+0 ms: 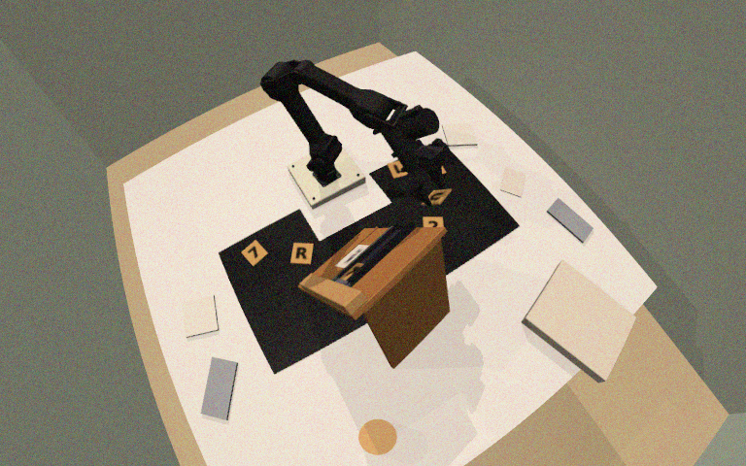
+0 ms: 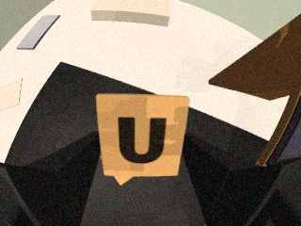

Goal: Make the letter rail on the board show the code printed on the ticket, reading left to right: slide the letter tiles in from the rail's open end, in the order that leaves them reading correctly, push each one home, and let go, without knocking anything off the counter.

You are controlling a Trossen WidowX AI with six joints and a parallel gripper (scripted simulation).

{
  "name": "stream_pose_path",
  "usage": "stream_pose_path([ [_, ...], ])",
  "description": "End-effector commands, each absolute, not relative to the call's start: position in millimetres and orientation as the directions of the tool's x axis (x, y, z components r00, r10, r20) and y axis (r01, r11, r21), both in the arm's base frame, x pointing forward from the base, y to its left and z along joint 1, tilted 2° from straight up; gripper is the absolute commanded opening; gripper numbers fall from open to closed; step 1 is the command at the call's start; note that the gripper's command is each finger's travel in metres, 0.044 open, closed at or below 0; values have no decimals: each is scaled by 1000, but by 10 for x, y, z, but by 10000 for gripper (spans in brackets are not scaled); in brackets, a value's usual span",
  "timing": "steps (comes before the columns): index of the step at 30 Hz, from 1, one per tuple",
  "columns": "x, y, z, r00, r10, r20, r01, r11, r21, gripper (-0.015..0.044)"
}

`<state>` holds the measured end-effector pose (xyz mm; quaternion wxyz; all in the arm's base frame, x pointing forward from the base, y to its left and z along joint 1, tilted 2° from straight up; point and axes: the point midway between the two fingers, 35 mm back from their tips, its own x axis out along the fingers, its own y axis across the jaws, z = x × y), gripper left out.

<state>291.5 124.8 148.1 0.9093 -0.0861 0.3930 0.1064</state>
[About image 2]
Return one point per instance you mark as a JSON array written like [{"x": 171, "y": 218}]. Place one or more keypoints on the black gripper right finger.
[{"x": 230, "y": 190}]

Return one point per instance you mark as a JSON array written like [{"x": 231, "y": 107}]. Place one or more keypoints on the grey rectangular block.
[{"x": 36, "y": 32}]

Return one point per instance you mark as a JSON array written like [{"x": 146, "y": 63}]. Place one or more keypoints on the beige flat box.
[{"x": 151, "y": 12}]

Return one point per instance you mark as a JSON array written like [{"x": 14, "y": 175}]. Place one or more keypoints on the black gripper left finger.
[{"x": 53, "y": 190}]

